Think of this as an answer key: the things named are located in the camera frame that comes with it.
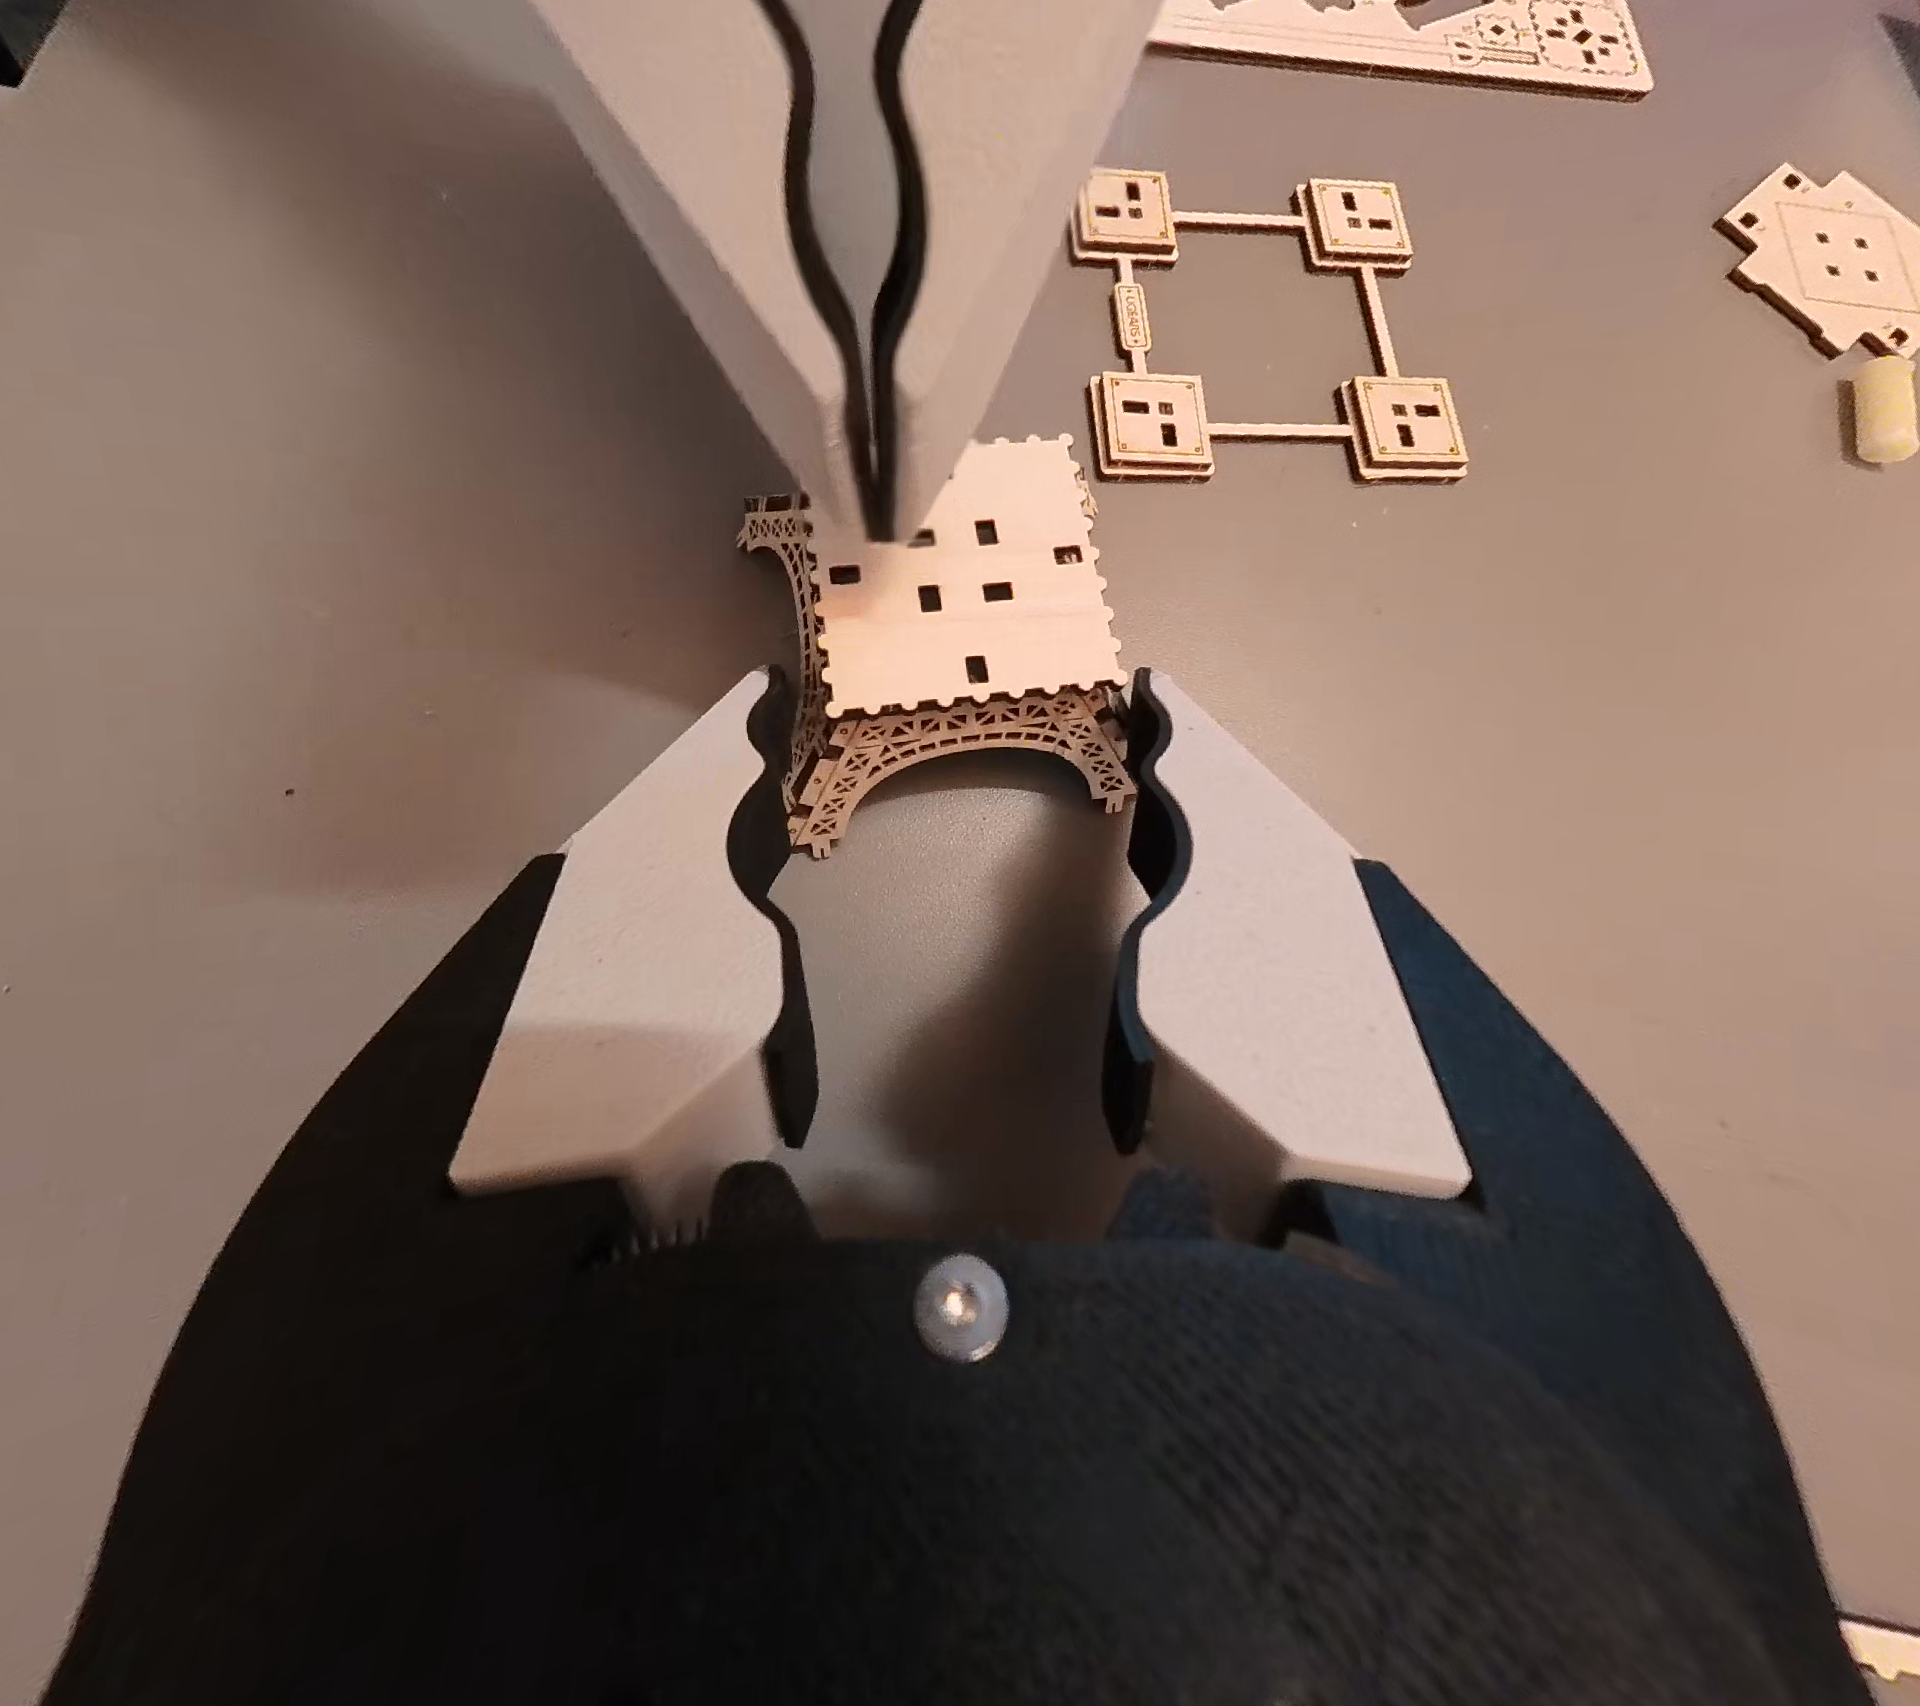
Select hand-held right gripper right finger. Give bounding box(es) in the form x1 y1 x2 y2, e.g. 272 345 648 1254
1105 667 1475 1241

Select small pale wax stick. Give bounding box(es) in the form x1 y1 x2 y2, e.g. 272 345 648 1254
1842 353 1920 465

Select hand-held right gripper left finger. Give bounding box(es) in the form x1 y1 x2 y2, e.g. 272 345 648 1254
443 667 823 1229

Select wooden tower base model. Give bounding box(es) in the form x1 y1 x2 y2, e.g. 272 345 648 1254
734 432 1135 865

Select wooden cross-shaped plate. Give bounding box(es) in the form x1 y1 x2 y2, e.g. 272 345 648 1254
1714 163 1920 363

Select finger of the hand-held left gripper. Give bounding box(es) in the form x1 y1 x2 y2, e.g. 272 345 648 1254
874 0 1258 540
422 0 885 536

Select wooden four-square connector frame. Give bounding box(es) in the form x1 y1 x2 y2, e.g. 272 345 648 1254
1069 169 1469 483

